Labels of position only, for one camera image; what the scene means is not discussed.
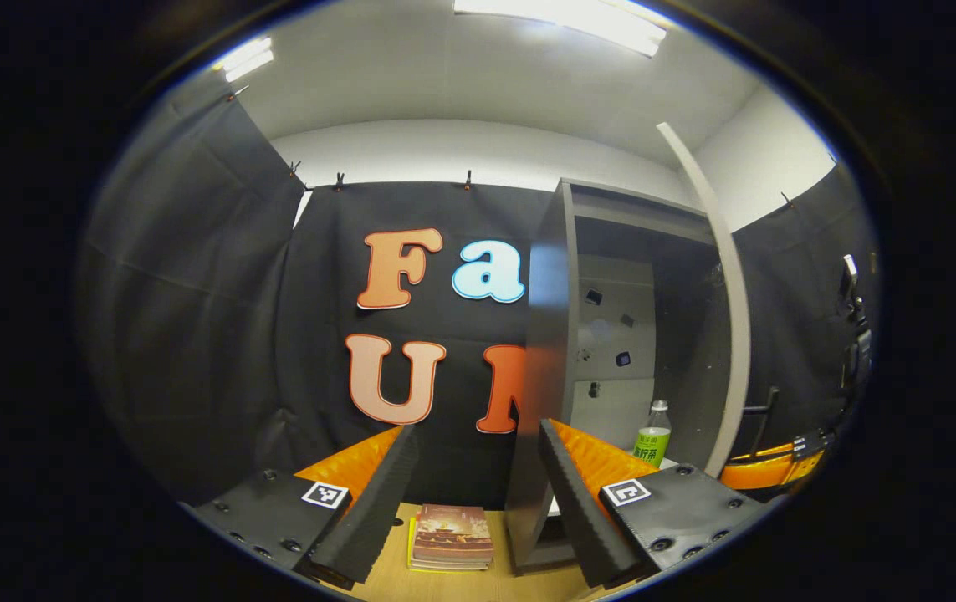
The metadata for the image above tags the black cabinet door handle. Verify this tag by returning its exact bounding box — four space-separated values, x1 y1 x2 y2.
741 386 780 459

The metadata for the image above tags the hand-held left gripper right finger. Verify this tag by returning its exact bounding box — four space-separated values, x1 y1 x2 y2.
538 418 767 590

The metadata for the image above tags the grey cabinet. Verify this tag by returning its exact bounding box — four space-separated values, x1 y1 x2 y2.
504 177 750 576

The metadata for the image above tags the green label bottle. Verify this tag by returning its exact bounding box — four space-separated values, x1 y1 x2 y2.
633 400 672 469

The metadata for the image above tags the black backdrop cloth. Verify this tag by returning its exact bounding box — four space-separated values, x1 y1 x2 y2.
76 84 880 511

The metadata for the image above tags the stack of red books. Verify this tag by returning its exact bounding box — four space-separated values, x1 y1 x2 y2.
407 503 495 574

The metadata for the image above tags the beige cabinet door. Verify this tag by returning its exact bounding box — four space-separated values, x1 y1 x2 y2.
656 122 752 479

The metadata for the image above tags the small ceiling light panel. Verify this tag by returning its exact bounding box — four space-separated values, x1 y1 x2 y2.
212 36 275 83

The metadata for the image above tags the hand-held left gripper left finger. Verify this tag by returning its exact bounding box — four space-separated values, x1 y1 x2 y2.
176 424 420 592

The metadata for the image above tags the large ceiling light panel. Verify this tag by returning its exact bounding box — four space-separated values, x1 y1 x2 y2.
452 0 667 58

